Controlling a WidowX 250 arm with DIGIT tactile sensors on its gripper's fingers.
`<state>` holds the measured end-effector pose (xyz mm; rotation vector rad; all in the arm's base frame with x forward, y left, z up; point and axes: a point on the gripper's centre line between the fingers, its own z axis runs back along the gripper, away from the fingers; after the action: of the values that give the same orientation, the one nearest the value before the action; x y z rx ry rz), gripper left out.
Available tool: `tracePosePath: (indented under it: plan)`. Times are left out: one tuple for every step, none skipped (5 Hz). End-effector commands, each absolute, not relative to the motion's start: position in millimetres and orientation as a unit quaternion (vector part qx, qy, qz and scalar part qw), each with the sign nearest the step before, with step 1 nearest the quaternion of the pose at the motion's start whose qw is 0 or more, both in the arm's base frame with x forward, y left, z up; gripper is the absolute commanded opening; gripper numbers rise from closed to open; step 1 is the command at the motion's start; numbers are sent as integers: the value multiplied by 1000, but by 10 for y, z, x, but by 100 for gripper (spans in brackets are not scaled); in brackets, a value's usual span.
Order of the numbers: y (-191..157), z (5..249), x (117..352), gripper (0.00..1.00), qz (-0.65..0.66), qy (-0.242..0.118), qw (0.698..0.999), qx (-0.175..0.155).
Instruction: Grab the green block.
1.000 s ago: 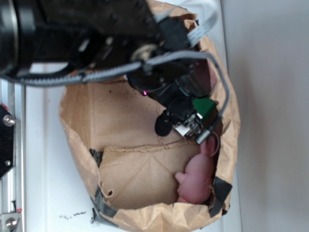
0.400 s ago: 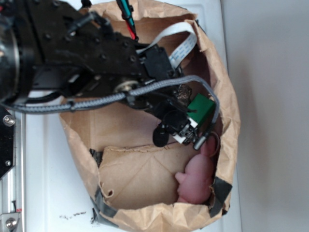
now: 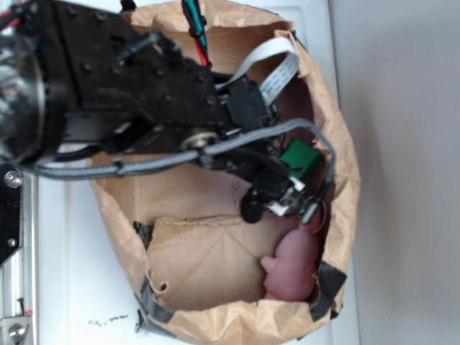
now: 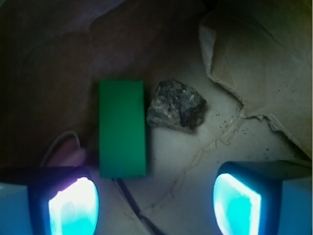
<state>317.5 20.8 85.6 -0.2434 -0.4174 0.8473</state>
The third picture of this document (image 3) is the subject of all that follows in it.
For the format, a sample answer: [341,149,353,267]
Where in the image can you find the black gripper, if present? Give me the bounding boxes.
[201,143,321,224]

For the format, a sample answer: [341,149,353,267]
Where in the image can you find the green block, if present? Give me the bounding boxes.
[280,139,321,182]

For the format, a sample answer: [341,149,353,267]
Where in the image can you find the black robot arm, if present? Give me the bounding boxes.
[1,1,324,224]

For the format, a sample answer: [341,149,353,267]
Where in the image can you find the pink rubber pig toy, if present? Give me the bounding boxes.
[260,211,323,302]

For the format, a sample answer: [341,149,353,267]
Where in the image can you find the brown paper bag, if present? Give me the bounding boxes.
[92,1,361,344]

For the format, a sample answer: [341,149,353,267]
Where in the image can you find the black octagonal mounting plate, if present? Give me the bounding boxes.
[1,165,23,267]

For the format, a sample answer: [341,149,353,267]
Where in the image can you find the red and green wires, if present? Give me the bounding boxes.
[181,0,213,68]

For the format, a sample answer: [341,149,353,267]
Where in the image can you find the aluminium frame rail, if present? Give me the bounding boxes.
[1,173,38,344]

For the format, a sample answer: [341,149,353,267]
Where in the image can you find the silver corner bracket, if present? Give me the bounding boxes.
[1,316,29,345]

